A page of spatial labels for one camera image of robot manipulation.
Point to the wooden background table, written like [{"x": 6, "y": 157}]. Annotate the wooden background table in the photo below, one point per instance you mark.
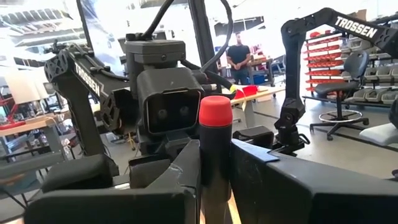
[{"x": 264, "y": 93}]

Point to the person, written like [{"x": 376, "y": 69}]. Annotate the person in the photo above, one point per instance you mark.
[{"x": 237, "y": 57}]

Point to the black background robot arm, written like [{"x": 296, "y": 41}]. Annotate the black background robot arm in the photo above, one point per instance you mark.
[{"x": 293, "y": 93}]

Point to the grey workbench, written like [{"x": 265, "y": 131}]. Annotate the grey workbench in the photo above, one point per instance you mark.
[{"x": 31, "y": 124}]

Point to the red box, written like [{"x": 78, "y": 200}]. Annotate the red box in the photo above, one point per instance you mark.
[{"x": 247, "y": 91}]

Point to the red stacked trays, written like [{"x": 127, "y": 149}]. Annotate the red stacked trays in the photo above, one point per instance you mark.
[{"x": 323, "y": 62}]

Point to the white box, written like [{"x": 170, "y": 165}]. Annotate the white box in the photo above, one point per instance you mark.
[{"x": 23, "y": 87}]

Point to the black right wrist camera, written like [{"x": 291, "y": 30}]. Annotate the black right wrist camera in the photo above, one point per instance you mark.
[{"x": 169, "y": 102}]

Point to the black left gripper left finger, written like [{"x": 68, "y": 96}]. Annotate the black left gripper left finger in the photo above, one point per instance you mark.
[{"x": 109, "y": 208}]

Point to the black drafting stool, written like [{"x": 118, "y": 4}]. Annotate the black drafting stool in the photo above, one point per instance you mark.
[{"x": 339, "y": 90}]

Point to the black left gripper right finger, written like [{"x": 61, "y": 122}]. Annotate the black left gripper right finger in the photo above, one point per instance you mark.
[{"x": 311, "y": 196}]

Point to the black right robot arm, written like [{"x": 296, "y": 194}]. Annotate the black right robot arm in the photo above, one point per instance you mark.
[{"x": 81, "y": 93}]

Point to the light grey chair seat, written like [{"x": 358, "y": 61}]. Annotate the light grey chair seat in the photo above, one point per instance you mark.
[{"x": 379, "y": 133}]

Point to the black screwdriver red cap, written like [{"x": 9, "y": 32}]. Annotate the black screwdriver red cap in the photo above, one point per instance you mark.
[{"x": 215, "y": 149}]

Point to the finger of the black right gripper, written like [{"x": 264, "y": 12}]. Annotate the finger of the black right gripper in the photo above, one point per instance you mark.
[
  {"x": 81, "y": 172},
  {"x": 253, "y": 135}
]

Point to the grey storage bins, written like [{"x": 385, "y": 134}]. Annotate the grey storage bins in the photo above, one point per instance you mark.
[{"x": 373, "y": 77}]

